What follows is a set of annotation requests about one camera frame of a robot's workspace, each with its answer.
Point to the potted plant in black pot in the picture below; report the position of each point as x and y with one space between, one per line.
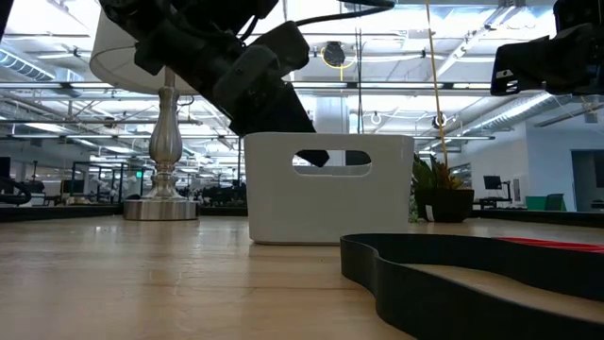
443 205

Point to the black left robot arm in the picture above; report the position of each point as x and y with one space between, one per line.
165 28

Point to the silver lamp with white shade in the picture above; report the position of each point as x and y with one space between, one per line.
165 141

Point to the black rubber band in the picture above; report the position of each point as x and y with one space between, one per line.
424 307

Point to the black computer monitor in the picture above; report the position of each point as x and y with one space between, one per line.
492 182

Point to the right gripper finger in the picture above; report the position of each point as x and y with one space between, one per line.
509 81
542 54

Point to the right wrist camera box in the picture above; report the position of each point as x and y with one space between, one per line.
582 11

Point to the white plastic bin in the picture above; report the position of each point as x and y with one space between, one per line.
283 208

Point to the green chair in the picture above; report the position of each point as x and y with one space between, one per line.
535 203

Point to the black aluminium table frame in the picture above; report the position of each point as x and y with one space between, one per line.
61 213

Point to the red rubber band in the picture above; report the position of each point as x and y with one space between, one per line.
557 245

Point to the black background stand frame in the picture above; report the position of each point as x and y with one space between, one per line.
239 160

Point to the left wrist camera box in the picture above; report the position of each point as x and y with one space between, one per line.
283 47

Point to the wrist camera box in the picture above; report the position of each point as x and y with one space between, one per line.
582 11
283 47

